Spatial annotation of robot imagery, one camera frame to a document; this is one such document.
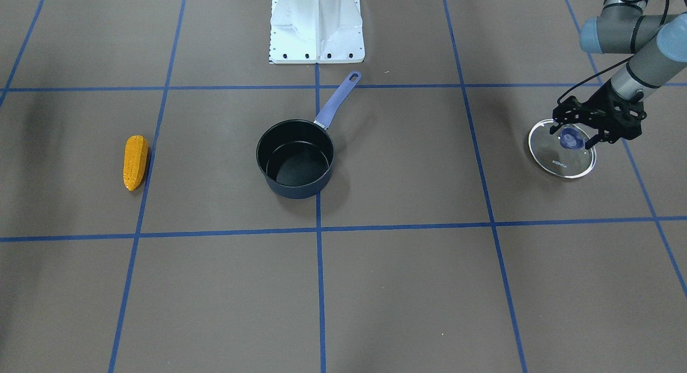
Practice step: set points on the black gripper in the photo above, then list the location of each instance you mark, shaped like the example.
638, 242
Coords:
605, 105

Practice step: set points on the glass pot lid blue knob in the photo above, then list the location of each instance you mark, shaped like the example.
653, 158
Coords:
562, 153

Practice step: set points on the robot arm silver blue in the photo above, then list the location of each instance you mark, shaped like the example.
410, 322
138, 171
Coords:
655, 49

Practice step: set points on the yellow corn cob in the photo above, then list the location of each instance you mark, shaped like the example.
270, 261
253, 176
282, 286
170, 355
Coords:
135, 161

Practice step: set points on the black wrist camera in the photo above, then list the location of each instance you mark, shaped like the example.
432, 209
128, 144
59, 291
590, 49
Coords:
569, 111

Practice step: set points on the blue saucepan with handle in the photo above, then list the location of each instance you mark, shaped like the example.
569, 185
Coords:
296, 156

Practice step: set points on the white pedestal column with base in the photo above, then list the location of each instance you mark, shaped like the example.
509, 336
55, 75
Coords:
316, 31

